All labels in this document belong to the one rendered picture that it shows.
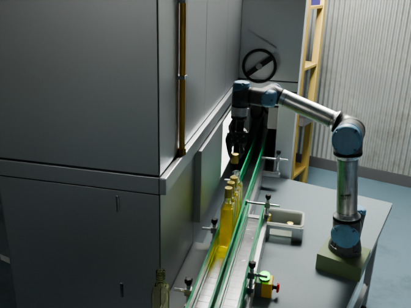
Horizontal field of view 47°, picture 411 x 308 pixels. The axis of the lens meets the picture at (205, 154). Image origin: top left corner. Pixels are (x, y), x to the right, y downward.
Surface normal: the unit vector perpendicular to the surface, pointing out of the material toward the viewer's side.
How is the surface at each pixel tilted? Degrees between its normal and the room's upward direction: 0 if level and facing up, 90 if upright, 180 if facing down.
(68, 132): 90
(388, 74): 90
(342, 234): 96
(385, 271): 0
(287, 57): 90
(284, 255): 0
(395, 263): 0
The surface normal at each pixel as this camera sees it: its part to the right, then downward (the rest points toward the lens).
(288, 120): -0.22, 0.34
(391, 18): -0.49, 0.30
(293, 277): 0.03, -0.93
